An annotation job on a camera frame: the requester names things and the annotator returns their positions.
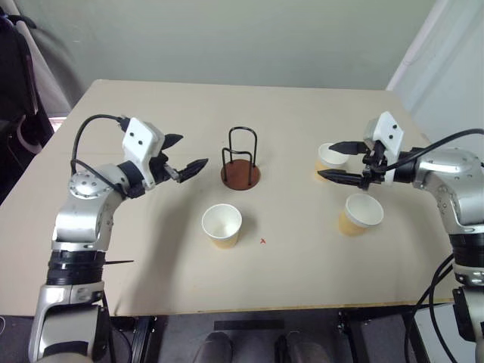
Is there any beige fabric cover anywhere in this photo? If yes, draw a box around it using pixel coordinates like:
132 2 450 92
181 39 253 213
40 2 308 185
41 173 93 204
22 14 82 116

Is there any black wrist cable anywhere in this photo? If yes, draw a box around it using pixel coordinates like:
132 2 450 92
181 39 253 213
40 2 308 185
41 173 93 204
70 114 132 194
385 128 484 171

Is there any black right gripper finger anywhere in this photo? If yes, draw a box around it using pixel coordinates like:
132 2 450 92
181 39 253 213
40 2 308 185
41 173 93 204
317 169 365 186
329 140 366 156

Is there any black office chair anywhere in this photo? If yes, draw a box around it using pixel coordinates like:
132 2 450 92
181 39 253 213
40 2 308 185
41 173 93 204
0 14 57 207

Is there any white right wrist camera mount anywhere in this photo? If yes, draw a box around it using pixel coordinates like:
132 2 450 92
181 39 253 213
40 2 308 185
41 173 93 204
362 110 405 185

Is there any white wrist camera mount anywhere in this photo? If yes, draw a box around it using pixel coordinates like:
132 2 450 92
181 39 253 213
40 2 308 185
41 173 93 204
121 116 166 189
362 110 405 185

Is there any tan paper cup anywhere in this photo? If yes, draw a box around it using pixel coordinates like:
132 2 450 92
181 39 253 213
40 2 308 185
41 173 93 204
313 142 349 183
201 203 243 250
338 194 386 237

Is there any white curtain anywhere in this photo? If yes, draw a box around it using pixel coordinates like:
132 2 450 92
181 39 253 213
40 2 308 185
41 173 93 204
385 0 484 163

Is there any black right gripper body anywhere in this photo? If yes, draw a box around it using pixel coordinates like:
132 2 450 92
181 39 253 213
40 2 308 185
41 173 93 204
358 139 389 191

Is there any black wire cup holder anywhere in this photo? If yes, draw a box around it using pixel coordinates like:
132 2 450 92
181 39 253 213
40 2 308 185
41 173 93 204
219 126 262 192

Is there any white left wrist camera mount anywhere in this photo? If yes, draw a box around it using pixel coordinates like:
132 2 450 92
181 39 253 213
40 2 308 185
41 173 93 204
121 116 166 189

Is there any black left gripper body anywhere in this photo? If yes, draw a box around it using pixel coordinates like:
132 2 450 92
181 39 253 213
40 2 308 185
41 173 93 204
149 150 181 185

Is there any white box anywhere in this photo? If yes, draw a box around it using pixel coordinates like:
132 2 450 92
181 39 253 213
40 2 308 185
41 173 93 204
412 302 463 363

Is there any black table frame leg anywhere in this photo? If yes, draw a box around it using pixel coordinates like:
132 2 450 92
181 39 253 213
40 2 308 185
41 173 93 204
130 315 168 363
337 309 365 363

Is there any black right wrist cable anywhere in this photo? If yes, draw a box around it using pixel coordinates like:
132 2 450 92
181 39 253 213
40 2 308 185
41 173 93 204
385 128 484 171

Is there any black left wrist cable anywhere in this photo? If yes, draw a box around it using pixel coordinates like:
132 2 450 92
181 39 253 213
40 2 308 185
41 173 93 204
70 114 132 194

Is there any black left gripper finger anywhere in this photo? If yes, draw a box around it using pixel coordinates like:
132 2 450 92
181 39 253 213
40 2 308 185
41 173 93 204
162 133 185 152
175 157 210 185

